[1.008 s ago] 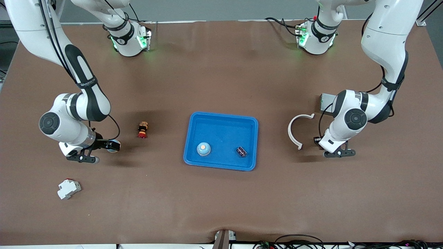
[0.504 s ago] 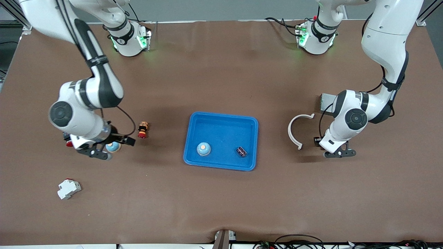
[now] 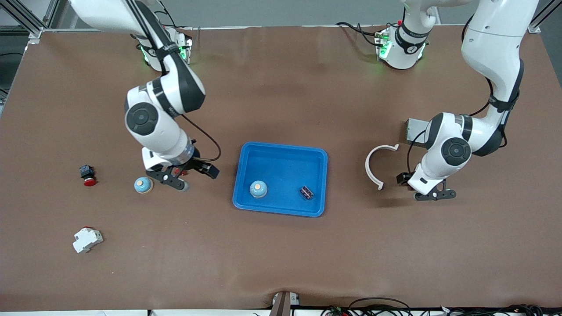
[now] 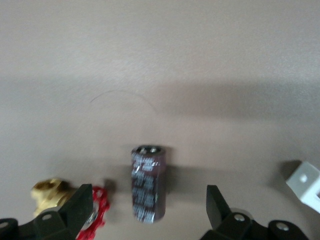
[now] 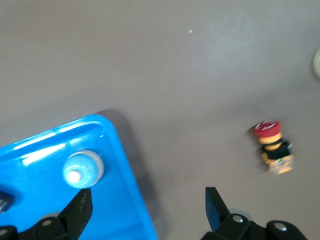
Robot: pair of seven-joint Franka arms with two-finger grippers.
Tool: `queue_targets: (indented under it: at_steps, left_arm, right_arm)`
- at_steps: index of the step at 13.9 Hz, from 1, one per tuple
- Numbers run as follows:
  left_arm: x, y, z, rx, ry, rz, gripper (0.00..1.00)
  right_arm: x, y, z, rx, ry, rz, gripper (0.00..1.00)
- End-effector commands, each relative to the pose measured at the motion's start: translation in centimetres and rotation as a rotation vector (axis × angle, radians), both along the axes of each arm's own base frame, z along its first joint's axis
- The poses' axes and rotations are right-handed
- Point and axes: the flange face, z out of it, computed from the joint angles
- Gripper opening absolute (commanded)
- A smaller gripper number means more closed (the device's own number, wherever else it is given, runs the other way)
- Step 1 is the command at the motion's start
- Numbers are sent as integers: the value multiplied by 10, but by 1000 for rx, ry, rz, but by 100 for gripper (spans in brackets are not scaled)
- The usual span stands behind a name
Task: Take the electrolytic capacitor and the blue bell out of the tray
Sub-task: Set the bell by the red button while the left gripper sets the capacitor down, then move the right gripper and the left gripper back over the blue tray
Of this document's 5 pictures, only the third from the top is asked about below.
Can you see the blue desk bell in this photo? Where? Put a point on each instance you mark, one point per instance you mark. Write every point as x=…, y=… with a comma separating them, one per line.
x=258, y=189
x=143, y=185

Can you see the black capacitor block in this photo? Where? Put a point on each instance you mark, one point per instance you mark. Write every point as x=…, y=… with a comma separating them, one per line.
x=306, y=192

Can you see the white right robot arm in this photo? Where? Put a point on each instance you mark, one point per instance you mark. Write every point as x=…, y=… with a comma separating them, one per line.
x=153, y=127

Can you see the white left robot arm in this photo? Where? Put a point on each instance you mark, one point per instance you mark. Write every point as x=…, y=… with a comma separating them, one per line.
x=491, y=39

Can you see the red yellow push button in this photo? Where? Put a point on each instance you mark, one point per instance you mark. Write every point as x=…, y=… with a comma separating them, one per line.
x=177, y=172

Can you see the white curved plastic clamp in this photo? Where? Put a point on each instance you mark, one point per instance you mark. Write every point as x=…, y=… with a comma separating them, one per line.
x=367, y=169

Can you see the grey metal box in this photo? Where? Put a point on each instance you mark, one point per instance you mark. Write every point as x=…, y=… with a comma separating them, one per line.
x=413, y=129

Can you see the red mushroom button dark body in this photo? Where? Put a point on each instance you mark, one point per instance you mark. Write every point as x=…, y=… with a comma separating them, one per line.
x=89, y=181

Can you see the blue plastic tray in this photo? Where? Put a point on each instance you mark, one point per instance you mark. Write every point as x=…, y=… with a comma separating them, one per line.
x=281, y=171

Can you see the white circuit breaker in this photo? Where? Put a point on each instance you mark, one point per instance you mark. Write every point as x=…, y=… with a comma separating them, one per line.
x=87, y=240

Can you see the brown table cover mat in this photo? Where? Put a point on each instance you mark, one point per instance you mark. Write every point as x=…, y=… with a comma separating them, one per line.
x=281, y=263

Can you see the grey mount bracket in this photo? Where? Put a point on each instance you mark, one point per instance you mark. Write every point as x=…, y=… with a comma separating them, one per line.
x=281, y=305

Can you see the aluminium frame profile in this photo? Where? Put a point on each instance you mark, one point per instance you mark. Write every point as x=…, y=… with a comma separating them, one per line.
x=35, y=33
x=549, y=13

